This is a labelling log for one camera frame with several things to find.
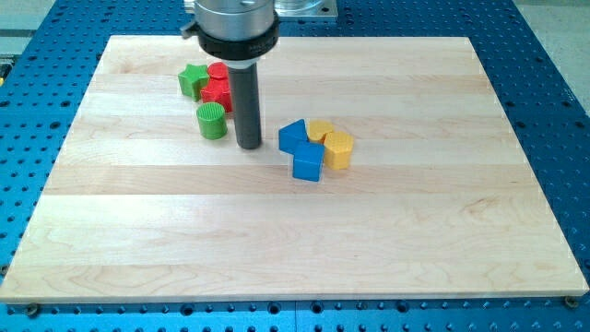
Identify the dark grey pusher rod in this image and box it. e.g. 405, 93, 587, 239
228, 64, 262, 149

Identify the red star block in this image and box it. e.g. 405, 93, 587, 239
200, 79, 232, 113

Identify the green star block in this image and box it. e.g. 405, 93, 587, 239
178, 64, 209, 101

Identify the red cylinder block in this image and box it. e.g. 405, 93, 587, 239
206, 62, 229, 80

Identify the green cylinder block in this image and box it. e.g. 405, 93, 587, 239
196, 102, 228, 140

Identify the blue triangle block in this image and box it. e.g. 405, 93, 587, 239
278, 119, 308, 154

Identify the metal mounting plate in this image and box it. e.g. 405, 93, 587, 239
275, 0, 338, 19

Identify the yellow round block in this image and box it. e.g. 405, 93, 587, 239
307, 120, 335, 144

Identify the blue cube block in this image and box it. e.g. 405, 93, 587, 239
292, 142, 325, 182

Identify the yellow hexagon block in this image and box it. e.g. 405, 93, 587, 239
324, 131, 354, 170

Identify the wooden board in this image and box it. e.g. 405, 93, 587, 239
1, 36, 588, 303

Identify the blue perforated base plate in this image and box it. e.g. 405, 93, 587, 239
1, 1, 589, 331

